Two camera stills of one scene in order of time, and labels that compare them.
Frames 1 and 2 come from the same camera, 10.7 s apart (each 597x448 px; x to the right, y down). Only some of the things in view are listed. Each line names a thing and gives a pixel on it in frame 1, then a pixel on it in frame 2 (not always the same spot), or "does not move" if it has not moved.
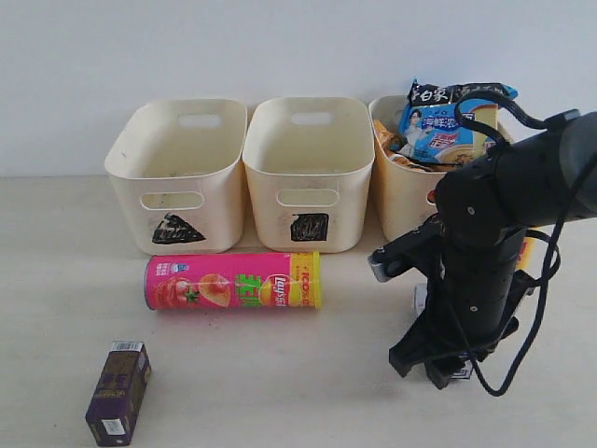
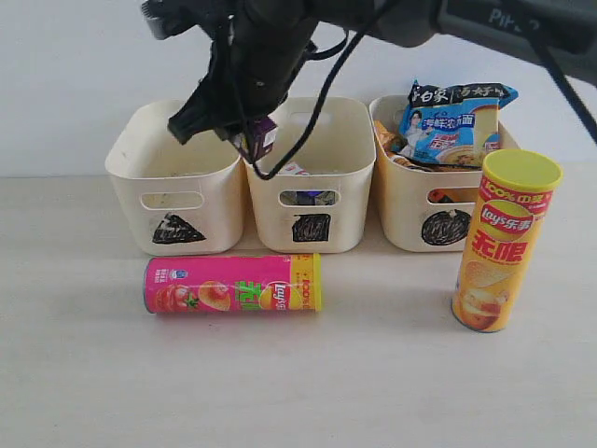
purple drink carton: (112, 413) → (264, 135)
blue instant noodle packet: (430, 129) does not move
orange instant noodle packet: (393, 147) does not move
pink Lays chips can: (233, 281) does not move
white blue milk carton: (421, 294) → (304, 197)
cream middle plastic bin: (310, 160) does not move
